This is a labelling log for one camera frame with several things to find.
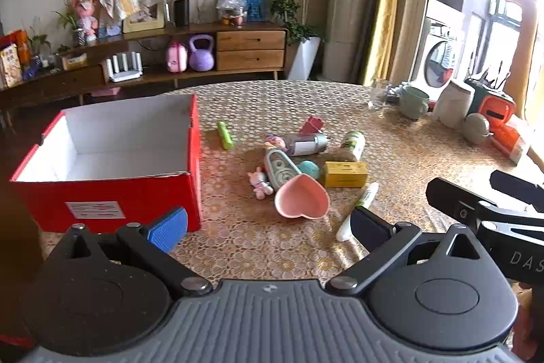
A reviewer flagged clear plastic bag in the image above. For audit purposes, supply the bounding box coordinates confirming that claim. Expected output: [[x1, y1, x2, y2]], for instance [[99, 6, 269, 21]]
[[217, 0, 248, 26]]

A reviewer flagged clear drinking glass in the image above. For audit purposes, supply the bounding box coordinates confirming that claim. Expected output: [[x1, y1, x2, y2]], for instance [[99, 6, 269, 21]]
[[368, 78, 392, 110]]

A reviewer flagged beige curtain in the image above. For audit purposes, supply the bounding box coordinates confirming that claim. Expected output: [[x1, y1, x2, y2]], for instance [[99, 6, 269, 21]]
[[321, 0, 385, 83]]

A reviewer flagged white marker pen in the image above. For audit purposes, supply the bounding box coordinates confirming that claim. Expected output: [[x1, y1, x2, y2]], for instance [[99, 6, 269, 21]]
[[336, 182, 380, 242]]

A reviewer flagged orange box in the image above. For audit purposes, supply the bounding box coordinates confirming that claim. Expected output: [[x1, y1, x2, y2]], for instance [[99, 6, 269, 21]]
[[478, 93, 517, 130]]

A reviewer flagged pink doll figure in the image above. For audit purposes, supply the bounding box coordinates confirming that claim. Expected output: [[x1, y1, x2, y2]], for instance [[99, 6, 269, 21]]
[[264, 134, 286, 153]]

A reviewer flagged black speaker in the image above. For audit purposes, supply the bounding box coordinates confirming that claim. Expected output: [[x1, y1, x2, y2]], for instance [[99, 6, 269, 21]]
[[173, 0, 190, 28]]

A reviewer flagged white container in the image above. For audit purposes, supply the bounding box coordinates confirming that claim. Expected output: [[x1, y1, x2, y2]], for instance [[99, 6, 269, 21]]
[[432, 79, 475, 130]]

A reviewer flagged pink plush doll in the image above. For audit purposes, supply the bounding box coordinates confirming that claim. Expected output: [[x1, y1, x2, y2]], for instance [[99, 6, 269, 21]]
[[74, 0, 100, 43]]

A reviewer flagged yellow curtain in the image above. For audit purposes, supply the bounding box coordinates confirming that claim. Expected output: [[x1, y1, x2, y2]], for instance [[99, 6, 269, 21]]
[[363, 0, 406, 86]]

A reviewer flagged white washing machine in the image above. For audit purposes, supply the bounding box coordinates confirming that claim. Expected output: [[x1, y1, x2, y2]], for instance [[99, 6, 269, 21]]
[[410, 16, 468, 92]]

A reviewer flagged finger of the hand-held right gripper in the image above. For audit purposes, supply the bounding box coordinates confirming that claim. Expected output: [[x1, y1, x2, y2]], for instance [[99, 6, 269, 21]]
[[426, 177, 544, 230], [490, 170, 544, 213]]

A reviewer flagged small yellow box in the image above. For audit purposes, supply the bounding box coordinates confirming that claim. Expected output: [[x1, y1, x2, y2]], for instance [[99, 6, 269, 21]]
[[320, 161, 369, 188]]

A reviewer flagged orange snack packet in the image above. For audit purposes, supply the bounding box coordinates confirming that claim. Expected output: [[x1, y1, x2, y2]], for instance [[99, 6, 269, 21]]
[[4, 30, 32, 66]]

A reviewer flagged white planter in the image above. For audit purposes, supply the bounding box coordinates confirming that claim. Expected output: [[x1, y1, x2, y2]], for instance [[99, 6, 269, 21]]
[[287, 36, 321, 81]]

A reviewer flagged small potted plant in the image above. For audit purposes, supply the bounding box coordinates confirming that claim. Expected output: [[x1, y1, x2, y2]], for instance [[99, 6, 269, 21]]
[[25, 18, 52, 62], [53, 0, 86, 47]]

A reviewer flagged white red-rimmed storage box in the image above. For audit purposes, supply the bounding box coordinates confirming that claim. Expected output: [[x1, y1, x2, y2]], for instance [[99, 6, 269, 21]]
[[9, 94, 202, 234]]

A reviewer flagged green mug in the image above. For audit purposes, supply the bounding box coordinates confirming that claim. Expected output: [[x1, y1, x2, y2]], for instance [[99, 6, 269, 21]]
[[398, 86, 431, 120]]

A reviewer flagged teal ball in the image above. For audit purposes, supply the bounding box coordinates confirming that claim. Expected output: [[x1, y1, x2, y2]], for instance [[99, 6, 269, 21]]
[[297, 161, 321, 180]]

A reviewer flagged floral lace tablecloth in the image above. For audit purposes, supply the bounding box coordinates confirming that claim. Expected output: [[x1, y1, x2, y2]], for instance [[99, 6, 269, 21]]
[[42, 80, 544, 296]]

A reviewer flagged green plastic tube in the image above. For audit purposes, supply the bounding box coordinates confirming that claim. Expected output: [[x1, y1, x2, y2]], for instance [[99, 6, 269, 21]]
[[217, 121, 234, 151]]

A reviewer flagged small silver motor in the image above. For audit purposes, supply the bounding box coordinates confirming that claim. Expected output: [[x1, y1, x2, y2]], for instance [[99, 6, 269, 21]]
[[284, 133, 329, 156]]

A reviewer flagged wooden sideboard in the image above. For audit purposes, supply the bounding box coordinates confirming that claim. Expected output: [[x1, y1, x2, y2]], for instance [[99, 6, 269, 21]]
[[0, 22, 290, 109]]

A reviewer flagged pink bunny toy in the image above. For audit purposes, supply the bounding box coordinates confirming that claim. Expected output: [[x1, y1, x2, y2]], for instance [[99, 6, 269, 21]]
[[248, 167, 274, 200]]

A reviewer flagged small cardboard box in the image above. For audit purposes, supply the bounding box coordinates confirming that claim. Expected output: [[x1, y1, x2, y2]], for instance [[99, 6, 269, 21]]
[[62, 52, 88, 70]]

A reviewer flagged grey green oval case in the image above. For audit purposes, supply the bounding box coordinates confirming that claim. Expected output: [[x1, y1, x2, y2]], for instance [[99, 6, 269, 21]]
[[263, 149, 303, 191]]

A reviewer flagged white router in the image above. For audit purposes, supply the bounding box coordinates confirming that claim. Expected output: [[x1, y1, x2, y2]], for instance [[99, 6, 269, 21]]
[[105, 52, 143, 83]]

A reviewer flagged pink binder clip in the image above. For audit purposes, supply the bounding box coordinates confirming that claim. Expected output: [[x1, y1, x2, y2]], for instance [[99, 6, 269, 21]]
[[299, 116, 324, 136]]

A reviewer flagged grey round container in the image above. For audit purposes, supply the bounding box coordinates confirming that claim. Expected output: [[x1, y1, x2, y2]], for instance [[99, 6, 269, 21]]
[[462, 113, 494, 146]]

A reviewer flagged purple kettlebell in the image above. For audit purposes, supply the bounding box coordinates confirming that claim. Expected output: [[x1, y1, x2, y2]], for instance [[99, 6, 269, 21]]
[[188, 34, 214, 71]]

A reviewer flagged printed snack box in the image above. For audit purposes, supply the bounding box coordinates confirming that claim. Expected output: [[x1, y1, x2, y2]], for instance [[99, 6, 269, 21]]
[[0, 44, 23, 88]]

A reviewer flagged pink toy suitcase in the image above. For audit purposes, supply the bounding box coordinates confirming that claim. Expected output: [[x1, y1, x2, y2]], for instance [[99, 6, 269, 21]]
[[166, 41, 188, 73]]

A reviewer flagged clear bottle with green lid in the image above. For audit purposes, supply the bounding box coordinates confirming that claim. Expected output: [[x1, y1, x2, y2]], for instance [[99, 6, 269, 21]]
[[339, 131, 366, 163]]

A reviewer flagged pink heart-shaped bowl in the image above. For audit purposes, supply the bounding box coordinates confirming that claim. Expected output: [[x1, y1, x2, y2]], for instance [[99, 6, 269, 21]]
[[274, 173, 331, 220]]

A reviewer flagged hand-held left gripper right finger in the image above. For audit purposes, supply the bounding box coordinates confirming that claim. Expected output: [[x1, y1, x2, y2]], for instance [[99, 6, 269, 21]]
[[325, 205, 494, 296]]

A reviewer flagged cream picture frame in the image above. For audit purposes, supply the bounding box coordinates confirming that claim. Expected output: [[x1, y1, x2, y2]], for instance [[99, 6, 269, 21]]
[[122, 3, 166, 34]]

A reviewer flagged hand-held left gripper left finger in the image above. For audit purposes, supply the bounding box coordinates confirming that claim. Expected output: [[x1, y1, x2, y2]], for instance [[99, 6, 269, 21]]
[[45, 207, 213, 298]]

